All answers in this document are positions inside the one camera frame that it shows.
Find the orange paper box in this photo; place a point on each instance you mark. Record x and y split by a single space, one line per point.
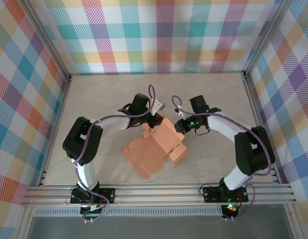
156 152

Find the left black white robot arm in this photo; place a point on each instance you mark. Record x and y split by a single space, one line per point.
111 124

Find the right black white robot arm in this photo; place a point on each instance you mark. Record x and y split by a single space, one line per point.
223 127

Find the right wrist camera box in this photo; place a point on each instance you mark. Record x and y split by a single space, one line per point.
179 112

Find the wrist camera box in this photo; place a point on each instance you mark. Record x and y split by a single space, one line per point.
179 112
159 104

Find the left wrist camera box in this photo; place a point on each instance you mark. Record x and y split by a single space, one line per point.
159 104

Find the aluminium side rail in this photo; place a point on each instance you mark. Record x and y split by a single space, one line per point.
259 124
56 124

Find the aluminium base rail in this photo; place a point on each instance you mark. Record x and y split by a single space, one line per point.
156 195

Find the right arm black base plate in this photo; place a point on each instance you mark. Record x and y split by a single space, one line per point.
211 194

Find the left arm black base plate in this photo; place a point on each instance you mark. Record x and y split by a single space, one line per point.
107 194

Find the aluminium frame post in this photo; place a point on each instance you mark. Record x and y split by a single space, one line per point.
266 37
48 39

